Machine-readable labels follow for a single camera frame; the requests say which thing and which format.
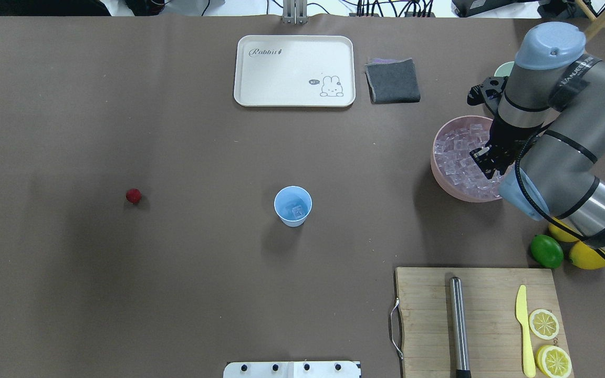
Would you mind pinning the grey folded cloth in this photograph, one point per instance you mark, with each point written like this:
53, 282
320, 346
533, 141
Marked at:
393, 81

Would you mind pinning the lemon slice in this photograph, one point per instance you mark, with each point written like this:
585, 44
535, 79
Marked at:
554, 361
544, 324

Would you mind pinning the yellow lemon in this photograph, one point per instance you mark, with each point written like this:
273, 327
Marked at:
560, 234
584, 257

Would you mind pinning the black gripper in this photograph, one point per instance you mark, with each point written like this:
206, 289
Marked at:
507, 139

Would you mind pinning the yellow lemon upper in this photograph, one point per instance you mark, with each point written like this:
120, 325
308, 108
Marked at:
560, 234

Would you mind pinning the cream rabbit tray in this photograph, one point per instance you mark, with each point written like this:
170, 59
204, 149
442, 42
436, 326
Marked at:
294, 71

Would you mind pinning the ice cube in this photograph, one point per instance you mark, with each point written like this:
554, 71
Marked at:
299, 211

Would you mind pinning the yellow plastic knife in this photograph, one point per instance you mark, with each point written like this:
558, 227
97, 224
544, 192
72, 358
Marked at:
521, 314

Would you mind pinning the pink bowl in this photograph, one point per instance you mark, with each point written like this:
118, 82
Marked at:
441, 178

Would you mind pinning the green lime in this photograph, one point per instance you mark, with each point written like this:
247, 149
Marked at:
546, 251

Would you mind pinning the wooden cutting board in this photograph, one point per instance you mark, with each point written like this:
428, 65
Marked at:
494, 335

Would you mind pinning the clear ice cubes pile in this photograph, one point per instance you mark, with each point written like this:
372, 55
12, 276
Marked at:
457, 152

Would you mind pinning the steel muddler black tip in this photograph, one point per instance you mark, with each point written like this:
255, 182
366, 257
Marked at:
461, 354

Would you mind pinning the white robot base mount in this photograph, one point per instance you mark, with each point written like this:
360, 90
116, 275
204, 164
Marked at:
293, 369

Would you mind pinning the lemon slice upper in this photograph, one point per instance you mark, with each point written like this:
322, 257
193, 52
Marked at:
554, 361

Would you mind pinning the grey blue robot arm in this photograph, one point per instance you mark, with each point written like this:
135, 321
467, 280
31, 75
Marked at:
548, 130

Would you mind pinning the lemon slice lower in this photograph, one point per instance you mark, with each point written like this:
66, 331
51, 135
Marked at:
544, 324

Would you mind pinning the red strawberry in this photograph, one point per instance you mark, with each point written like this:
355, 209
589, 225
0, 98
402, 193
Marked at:
133, 195

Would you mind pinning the light green bowl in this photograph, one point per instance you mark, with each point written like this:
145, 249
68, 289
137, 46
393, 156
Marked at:
504, 69

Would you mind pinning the light blue cup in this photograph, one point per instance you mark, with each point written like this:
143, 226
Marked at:
287, 198

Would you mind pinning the yellow lemon lower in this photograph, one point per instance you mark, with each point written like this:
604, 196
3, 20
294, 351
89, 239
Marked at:
584, 257

